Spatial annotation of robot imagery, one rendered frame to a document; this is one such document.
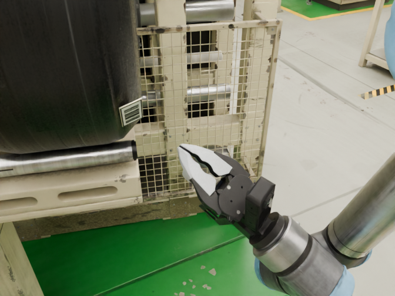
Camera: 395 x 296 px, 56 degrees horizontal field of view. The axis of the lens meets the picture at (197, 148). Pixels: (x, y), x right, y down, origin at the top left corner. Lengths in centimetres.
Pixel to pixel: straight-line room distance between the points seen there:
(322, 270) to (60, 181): 52
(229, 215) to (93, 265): 121
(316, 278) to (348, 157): 179
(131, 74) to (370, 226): 47
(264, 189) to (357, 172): 178
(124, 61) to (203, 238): 132
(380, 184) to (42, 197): 62
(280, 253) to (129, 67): 37
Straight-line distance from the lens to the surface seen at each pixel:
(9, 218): 87
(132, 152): 77
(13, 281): 120
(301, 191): 208
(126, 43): 56
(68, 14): 52
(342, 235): 76
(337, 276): 68
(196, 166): 59
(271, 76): 133
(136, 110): 62
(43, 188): 80
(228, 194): 60
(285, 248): 62
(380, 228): 71
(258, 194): 53
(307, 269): 65
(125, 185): 79
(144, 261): 172
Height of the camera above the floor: 137
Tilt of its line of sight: 36 degrees down
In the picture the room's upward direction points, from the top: straight up
